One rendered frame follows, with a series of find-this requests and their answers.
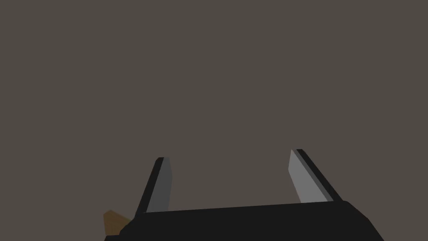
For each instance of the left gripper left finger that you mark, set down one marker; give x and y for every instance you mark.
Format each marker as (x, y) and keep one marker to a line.
(157, 189)

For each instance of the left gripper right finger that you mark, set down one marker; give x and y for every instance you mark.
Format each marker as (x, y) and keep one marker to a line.
(309, 184)

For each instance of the brown angular object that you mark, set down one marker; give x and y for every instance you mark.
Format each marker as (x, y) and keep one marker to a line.
(113, 222)

